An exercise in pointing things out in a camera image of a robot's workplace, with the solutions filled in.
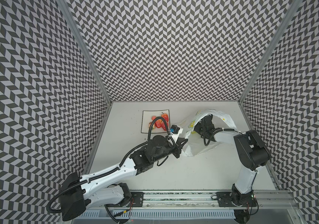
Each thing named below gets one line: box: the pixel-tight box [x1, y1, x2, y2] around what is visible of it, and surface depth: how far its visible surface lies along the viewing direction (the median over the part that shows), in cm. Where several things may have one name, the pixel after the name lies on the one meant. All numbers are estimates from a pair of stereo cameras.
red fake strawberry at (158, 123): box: [154, 119, 163, 129], surface depth 102 cm
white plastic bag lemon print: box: [180, 109, 239, 157], surface depth 73 cm
